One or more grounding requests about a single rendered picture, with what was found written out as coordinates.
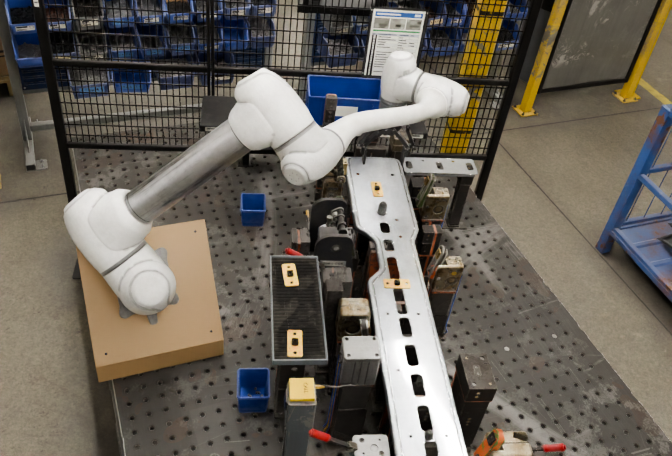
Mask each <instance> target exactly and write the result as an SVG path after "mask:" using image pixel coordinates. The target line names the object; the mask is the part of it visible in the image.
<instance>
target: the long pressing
mask: <svg viewBox="0 0 672 456"><path fill-rule="evenodd" d="M345 159H347V163H348V166H347V173H346V182H347V188H348V194H349V201H350V207H351V213H352V219H353V226H354V229H355V230H356V231H357V232H358V233H360V234H361V235H363V236H365V237H366V238H368V239H369V240H371V241H372V242H373V243H374V245H375V250H376V255H377V260H378V265H379V270H378V271H377V272H376V273H375V274H374V275H373V276H371V277H370V278H369V280H368V282H367V291H368V297H369V303H370V309H371V315H372V321H373V327H374V333H375V336H376V337H377V338H378V342H379V348H380V353H381V360H380V370H381V376H382V382H383V388H384V394H385V400H386V406H387V412H388V418H389V424H390V430H391V436H392V442H393V448H394V454H395V456H427V455H426V450H425V445H424V444H425V442H434V443H435V444H436V448H437V453H438V456H468V453H467V449H466V445H465V441H464V437H463V433H462V429H461V425H460V421H459V417H458V413H457V409H456V405H455V401H454V397H453V393H452V389H451V385H450V381H449V377H448V373H447V369H446V365H445V361H444V357H443V353H442V349H441V345H440V341H439V337H438V333H437V329H436V325H435V321H434V317H433V313H432V309H431V305H430V301H429V297H428V293H427V289H426V285H425V281H424V277H423V273H422V269H421V265H420V261H419V257H418V253H417V249H416V245H415V240H416V237H417V235H418V231H419V228H418V224H417V220H416V217H415V213H414V209H413V205H412V201H411V198H410V194H409V190H408V186H407V182H406V179H405V175H404V171H403V167H402V166H401V163H400V161H399V160H397V159H395V158H382V157H366V161H365V165H363V163H362V157H346V158H345ZM357 173H359V175H357ZM391 174H393V176H392V175H391ZM372 181H373V182H381V185H382V190H383V195H384V196H383V197H374V196H373V193H372V188H371V182H372ZM381 201H385V202H386V203H387V212H386V215H383V216H382V215H379V214H378V213H377V211H378V206H379V203H380V202H381ZM396 219H397V220H398V221H396ZM381 223H387V224H388V226H389V230H390V232H389V233H383V232H382V231H381V228H380V224H381ZM399 236H402V237H401V238H400V237H399ZM384 240H390V241H392V244H393V249H394V251H386V250H385V247H384V243H383V241H384ZM388 258H395V259H396V263H397V267H398V272H399V277H400V279H409V281H410V285H411V288H410V289H401V290H402V291H403V295H404V300H405V304H406V309H407V314H399V313H398V312H397V307H396V302H395V297H394V292H393V290H394V289H396V288H384V283H383V279H391V277H390V272H389V267H388V262H387V259H388ZM387 313H389V315H387ZM417 313H419V315H418V314H417ZM400 318H407V319H408V320H409V323H410V327H411V332H412V336H411V337H404V336H403V335H402V331H401V326H400V322H399V319H400ZM405 346H414V347H415V351H416V355H417V360H418V365H417V366H410V365H409V364H408V361H407V356H406V351H405ZM397 369H399V370H400V371H399V372H398V371H397ZM412 375H419V376H421V378H422V383H423V388H424V392H425V396H424V397H416V396H415V395H414V391H413V386H412V381H411V376H412ZM419 407H426V408H428V411H429V415H430V420H431V425H432V430H433V432H434V435H433V440H426V439H425V435H424V433H425V432H426V431H423V430H422V429H421V425H420V420H419V415H418V410H417V408H419ZM410 435H411V436H412V437H411V438H410V437H409V436H410ZM445 435H448V437H446V436H445Z"/></svg>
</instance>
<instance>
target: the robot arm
mask: <svg viewBox="0 0 672 456"><path fill-rule="evenodd" d="M380 87H381V95H380V103H379V109H378V110H369V111H362V112H357V113H353V114H350V115H347V116H345V117H343V118H340V119H339V120H337V121H335V122H333V123H331V124H329V125H327V126H325V127H323V128H320V127H319V126H318V124H317V123H316V122H315V121H314V119H313V118H312V116H311V114H310V112H309V110H308V109H307V107H306V106H305V104H304V103H303V101H302V100H301V99H300V97H299V96H298V95H297V94H296V92H295V91H294V90H293V89H292V87H291V86H290V85H289V84H288V83H287V82H286V81H285V80H284V79H283V78H281V77H280V76H279V75H277V74H276V73H274V72H272V71H269V70H267V69H265V68H261V69H260V70H258V71H256V72H254V73H253V74H251V75H249V76H248V77H246V78H244V79H242V80H241V81H239V82H238V83H237V86H236V88H235V99H236V101H237V103H236V104H235V106H234V108H233V109H232V110H231V112H230V114H229V117H228V120H226V121H225V122H224V123H222V124H221V125H219V126H218V127H217V128H215V129H214V130H213V131H211V132H210V133H208V134H207V135H206V136H204V137H203V138H202V139H200V140H199V141H197V142H196V143H195V144H193V145H192V146H191V147H189V148H188V149H187V150H185V152H183V153H182V154H180V155H179V156H178V157H176V158H175V159H174V160H172V161H171V162H169V163H168V164H167V165H165V166H164V167H163V168H161V169H160V170H158V171H157V172H156V173H154V174H153V175H152V176H150V177H149V178H147V179H146V180H145V181H143V182H142V183H141V184H139V185H138V186H136V187H135V188H134V189H132V190H126V189H116V190H114V191H112V192H109V193H107V191H106V190H104V189H101V188H91V189H86V190H84V191H83V192H81V193H80V194H79V195H78V196H76V197H75V198H74V199H73V200H72V201H71V202H70V203H69V204H68V205H67V206H66V207H65V208H64V216H63V218H64V222H65V225H66V228H67V231H68V233H69V235H70V237H71V239H72V240H73V242H74V243H75V245H76V246H77V248H78V249H79V250H80V252H81V253H82V254H83V255H84V257H85V258H86V259H87V260H88V261H89V263H90V264H91V265H92V266H93V267H94V268H95V269H96V270H97V271H98V272H99V273H100V274H101V275H102V276H103V278H104V279H105V280H106V282H107V283H108V285H109V286H110V287H111V289H112V290H113V291H114V293H115V294H116V295H117V298H118V302H119V307H120V308H119V315H120V317H121V318H124V319H126V318H128V317H130V316H131V315H133V314H139V315H147V317H148V320H149V322H150V325H151V324H152V325H155V324H157V323H158V319H157V313H158V312H160V311H162V310H164V309H165V308H166V307H167V306H168V305H175V304H177V303H178V302H179V297H178V295H177V293H176V280H175V276H174V274H173V272H172V271H171V269H170V268H169V265H168V261H167V250H166V249H165V248H163V247H160V248H158V249H157V250H155V251H154V250H153V249H152V248H151V247H150V245H149V244H148V243H147V242H146V241H145V239H144V238H145V237H146V235H147V234H148V233H149V232H150V231H151V228H152V222H153V219H155V218H156V217H158V216H159V215H160V214H162V213H163V212H165V211H166V210H168V209H169V208H170V207H172V206H173V205H175V204H176V203H177V202H179V201H180V200H182V199H183V198H185V197H186V196H187V195H189V194H190V193H192V192H193V191H194V190H196V189H197V188H199V187H200V186H202V185H203V184H204V183H206V182H207V181H209V180H210V179H211V178H213V177H214V176H216V175H217V174H219V173H220V172H221V171H223V170H224V169H226V168H227V167H229V166H230V165H231V164H233V163H234V162H236V161H237V160H238V159H240V158H241V157H243V156H244V155H246V154H247V153H248V152H250V151H251V150H261V149H264V148H267V147H269V146H271V147H272V148H273V150H274V151H275V152H276V154H277V156H278V157H279V159H280V160H281V170H282V174H283V176H284V177H285V179H286V180H287V181H288V182H290V183H291V184H294V185H297V186H302V185H307V184H310V183H312V182H314V181H316V180H319V179H321V178H322V177H324V176H325V175H326V174H328V173H329V172H330V171H331V170H332V169H333V168H334V167H335V166H336V165H337V163H338V162H339V160H340V159H341V158H342V156H343V155H344V153H345V151H346V149H347V147H348V146H349V144H350V142H351V141H352V139H353V138H354V137H355V136H357V135H359V134H361V135H360V137H359V138H358V139H357V141H356V142H357V146H361V150H360V152H361V155H363V156H362V163H363V165H365V161H366V155H367V149H368V148H367V146H368V145H369V144H370V143H371V142H373V141H374V140H375V139H376V138H378V137H380V136H381V135H384V136H386V135H389V136H393V135H395V136H396V137H397V138H398V139H399V140H400V141H401V143H402V144H403V147H402V152H401V157H400V163H401V166H403V164H404V159H405V156H408V153H409V151H410V148H415V144H414V141H413V138H412V136H411V133H410V126H409V124H413V123H418V122H421V121H424V120H426V119H428V118H432V119H436V118H439V117H445V116H449V117H456V116H460V115H462V114H464V113H465V111H466V108H467V105H468V102H469V98H470V95H469V93H468V91H467V90H466V89H465V88H464V87H463V86H462V85H460V84H458V83H457V82H455V81H452V80H450V79H447V78H445V77H442V76H438V75H435V74H429V73H426V72H423V71H422V70H420V69H419V68H417V67H416V61H415V58H414V56H413V54H412V53H410V52H408V51H394V52H393V53H391V54H390V56H389V57H388V58H387V60H386V62H385V65H384V68H383V72H382V76H381V86H380ZM408 101H409V102H413V103H416V104H415V105H411V106H407V102H408ZM401 128H403V129H404V130H406V133H407V136H408V139H409V141H410V143H408V142H407V141H406V140H405V138H404V137H403V136H402V134H401V133H400V132H399V130H400V129H401ZM371 131H374V132H373V133H372V134H371V135H370V136H368V135H369V134H370V133H371ZM379 131H380V132H379Z"/></svg>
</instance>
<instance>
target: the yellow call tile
mask: <svg viewBox="0 0 672 456"><path fill-rule="evenodd" d="M289 395H290V401H315V389H314V378H289Z"/></svg>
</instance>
